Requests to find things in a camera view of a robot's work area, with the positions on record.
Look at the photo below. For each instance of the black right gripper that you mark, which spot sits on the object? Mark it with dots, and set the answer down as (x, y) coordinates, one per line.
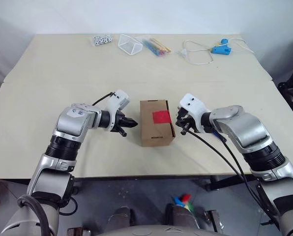
(189, 121)

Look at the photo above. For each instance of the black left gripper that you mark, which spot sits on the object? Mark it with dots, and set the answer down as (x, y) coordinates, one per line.
(120, 121)

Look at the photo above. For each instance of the blue box cutter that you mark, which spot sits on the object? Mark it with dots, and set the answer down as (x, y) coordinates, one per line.
(214, 134)

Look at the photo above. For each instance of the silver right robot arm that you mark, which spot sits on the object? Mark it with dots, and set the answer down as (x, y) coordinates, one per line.
(247, 127)

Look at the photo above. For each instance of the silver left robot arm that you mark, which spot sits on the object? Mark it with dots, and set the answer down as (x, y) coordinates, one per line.
(70, 123)

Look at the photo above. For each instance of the red tape patch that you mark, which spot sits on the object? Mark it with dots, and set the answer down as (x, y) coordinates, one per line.
(161, 117)

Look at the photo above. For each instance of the brown cardboard box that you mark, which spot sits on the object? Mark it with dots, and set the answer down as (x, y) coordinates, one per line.
(152, 132)

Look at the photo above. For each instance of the colourful floor toy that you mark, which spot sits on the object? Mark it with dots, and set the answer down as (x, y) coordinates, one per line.
(185, 201)

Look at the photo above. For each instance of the clear plastic container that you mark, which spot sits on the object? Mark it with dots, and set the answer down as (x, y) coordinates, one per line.
(130, 45)

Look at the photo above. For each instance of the bag of coloured sticks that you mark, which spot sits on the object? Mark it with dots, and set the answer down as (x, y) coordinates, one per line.
(157, 48)

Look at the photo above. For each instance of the blue glue gun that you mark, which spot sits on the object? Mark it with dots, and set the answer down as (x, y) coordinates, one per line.
(220, 50)

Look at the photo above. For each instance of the bag of black-white dice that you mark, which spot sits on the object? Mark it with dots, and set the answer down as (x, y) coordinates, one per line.
(101, 40)

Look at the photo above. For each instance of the brown metal block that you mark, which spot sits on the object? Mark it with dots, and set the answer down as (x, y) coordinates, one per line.
(213, 220)
(79, 232)

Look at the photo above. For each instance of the silver robot torso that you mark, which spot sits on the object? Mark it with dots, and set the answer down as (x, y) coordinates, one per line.
(151, 231)

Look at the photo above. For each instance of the black chair base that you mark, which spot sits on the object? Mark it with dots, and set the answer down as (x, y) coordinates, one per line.
(287, 91)

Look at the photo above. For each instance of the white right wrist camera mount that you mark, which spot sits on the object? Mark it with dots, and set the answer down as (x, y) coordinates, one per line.
(193, 105)

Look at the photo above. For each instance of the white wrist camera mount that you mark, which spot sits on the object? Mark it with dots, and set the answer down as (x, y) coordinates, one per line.
(193, 105)
(118, 98)

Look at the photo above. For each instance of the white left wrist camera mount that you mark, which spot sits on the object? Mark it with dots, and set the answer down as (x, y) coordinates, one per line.
(118, 98)

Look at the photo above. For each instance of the black table frame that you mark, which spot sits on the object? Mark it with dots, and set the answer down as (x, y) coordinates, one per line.
(225, 180)

